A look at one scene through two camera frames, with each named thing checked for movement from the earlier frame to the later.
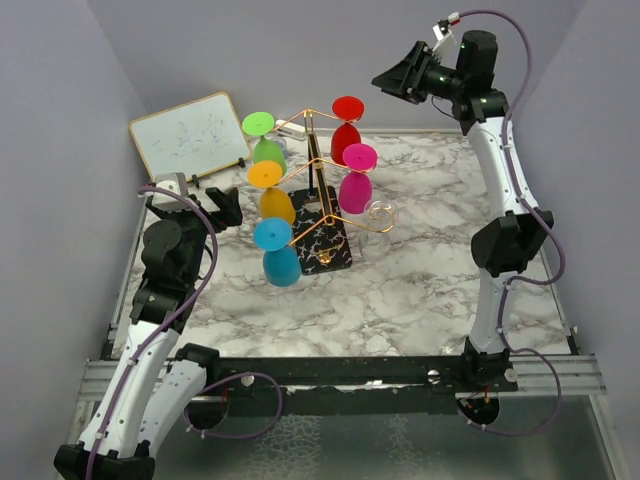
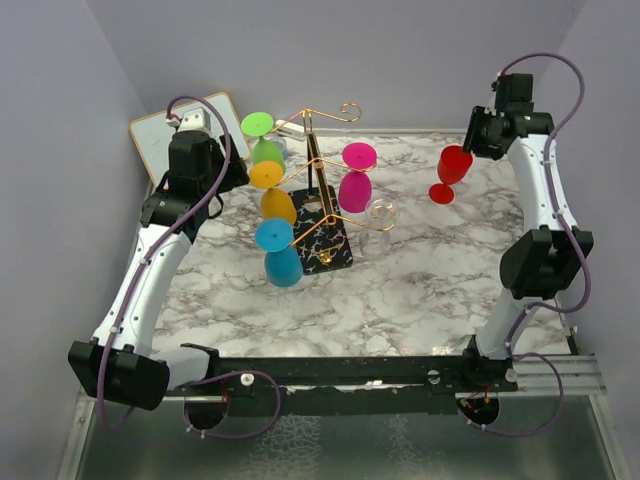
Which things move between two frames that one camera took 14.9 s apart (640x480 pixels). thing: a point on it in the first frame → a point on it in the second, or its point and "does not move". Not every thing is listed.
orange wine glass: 275,203 does not move
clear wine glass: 381,216 does not move
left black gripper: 227,203 → 236,174
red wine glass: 346,109 → 453,165
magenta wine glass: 355,183 does not move
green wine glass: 265,148 does not move
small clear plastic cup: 283,145 does not move
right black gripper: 405,80 → 473,143
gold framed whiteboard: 193,138 does not move
